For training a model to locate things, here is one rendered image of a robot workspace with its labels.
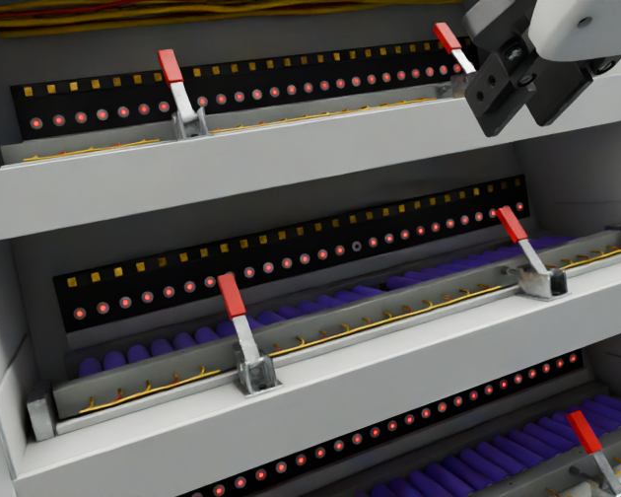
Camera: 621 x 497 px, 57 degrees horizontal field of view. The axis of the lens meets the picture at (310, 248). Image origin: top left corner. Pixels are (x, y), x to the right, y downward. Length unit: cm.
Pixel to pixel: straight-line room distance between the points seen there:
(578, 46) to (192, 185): 27
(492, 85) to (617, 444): 42
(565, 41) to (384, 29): 55
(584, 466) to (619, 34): 43
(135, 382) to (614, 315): 41
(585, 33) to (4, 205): 34
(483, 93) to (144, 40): 46
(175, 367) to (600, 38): 35
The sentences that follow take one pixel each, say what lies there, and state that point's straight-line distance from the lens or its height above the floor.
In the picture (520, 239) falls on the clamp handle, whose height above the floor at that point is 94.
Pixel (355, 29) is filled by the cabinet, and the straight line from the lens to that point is 77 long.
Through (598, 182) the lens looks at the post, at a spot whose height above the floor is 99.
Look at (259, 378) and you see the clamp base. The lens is 43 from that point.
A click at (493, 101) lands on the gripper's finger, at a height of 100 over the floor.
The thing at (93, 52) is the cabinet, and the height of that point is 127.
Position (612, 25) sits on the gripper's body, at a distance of 26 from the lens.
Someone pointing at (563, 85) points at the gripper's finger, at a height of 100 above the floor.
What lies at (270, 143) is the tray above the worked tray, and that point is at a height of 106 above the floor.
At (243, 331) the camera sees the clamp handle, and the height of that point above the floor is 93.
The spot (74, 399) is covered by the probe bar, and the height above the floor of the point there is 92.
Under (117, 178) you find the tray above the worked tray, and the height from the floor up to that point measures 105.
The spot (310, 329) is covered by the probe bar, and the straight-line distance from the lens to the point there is 48.
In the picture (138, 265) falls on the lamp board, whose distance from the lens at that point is 56.
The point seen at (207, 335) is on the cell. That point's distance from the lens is 51.
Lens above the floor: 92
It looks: 8 degrees up
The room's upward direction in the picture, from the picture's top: 16 degrees counter-clockwise
